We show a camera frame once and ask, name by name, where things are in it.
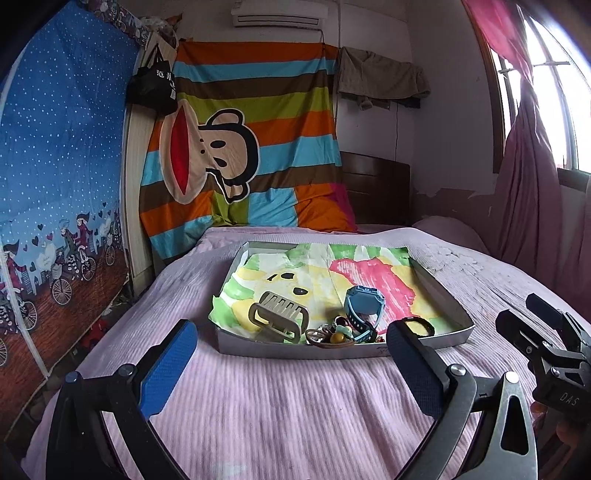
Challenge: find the window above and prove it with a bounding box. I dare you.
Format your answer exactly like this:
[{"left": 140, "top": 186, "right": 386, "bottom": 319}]
[{"left": 489, "top": 0, "right": 591, "bottom": 178}]

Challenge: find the pink pillow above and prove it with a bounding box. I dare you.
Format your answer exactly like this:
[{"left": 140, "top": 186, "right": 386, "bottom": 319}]
[{"left": 411, "top": 215, "right": 490, "bottom": 254}]

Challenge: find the beige hair claw clip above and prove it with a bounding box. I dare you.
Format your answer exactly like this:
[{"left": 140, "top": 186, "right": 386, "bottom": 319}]
[{"left": 248, "top": 291, "right": 310, "bottom": 343}]

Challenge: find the white air conditioner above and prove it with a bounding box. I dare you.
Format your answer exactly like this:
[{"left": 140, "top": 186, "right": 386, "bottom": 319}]
[{"left": 230, "top": 0, "right": 331, "bottom": 29}]

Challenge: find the dark floral cloth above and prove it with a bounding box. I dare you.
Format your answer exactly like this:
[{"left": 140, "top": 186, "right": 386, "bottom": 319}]
[{"left": 95, "top": 0, "right": 181, "bottom": 49}]

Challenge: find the pink curtain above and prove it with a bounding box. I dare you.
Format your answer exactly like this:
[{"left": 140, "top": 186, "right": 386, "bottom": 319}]
[{"left": 464, "top": 0, "right": 578, "bottom": 273}]

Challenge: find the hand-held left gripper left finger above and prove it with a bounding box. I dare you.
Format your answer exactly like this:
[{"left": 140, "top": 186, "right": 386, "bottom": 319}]
[{"left": 46, "top": 319, "right": 198, "bottom": 480}]

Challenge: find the person's right hand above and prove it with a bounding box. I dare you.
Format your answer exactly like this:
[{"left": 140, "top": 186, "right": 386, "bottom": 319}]
[{"left": 530, "top": 400, "right": 573, "bottom": 448}]

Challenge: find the dark wooden headboard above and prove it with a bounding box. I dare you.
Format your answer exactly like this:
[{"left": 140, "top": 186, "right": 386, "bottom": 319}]
[{"left": 341, "top": 151, "right": 411, "bottom": 227}]

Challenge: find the grey cardboard box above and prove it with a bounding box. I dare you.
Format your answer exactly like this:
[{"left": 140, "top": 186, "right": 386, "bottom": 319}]
[{"left": 213, "top": 240, "right": 476, "bottom": 360}]

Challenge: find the red toy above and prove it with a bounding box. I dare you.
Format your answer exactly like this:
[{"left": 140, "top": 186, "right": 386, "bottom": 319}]
[{"left": 81, "top": 318, "right": 110, "bottom": 352}]

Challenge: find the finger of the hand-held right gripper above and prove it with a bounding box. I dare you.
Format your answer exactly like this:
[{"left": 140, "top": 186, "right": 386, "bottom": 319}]
[
  {"left": 525, "top": 292, "right": 591, "bottom": 348},
  {"left": 495, "top": 309, "right": 583, "bottom": 372}
]

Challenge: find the black bag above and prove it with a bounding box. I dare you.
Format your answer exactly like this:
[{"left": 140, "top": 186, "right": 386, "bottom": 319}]
[{"left": 126, "top": 34, "right": 178, "bottom": 116}]

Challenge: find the olive hanging garment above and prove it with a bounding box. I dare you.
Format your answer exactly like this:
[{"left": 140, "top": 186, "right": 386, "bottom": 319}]
[{"left": 335, "top": 46, "right": 431, "bottom": 112}]

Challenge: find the black hair tie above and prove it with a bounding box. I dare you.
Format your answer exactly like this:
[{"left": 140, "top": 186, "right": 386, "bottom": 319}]
[{"left": 401, "top": 316, "right": 436, "bottom": 337}]

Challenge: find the blue smartwatch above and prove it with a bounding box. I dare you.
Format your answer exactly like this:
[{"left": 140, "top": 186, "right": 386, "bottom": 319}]
[{"left": 342, "top": 285, "right": 385, "bottom": 344}]

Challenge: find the striped monkey blanket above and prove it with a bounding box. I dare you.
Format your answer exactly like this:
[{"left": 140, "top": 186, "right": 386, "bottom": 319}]
[{"left": 139, "top": 39, "right": 358, "bottom": 266}]

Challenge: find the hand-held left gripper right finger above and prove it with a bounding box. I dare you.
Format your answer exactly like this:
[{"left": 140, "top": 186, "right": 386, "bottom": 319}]
[{"left": 387, "top": 320, "right": 539, "bottom": 480}]

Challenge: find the blue dotted printed cloth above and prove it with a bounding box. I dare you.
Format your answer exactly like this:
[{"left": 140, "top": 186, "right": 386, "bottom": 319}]
[{"left": 0, "top": 0, "right": 144, "bottom": 416}]

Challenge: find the brown hair tie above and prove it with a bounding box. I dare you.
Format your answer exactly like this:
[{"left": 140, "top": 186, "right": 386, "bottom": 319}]
[{"left": 305, "top": 327, "right": 356, "bottom": 348}]

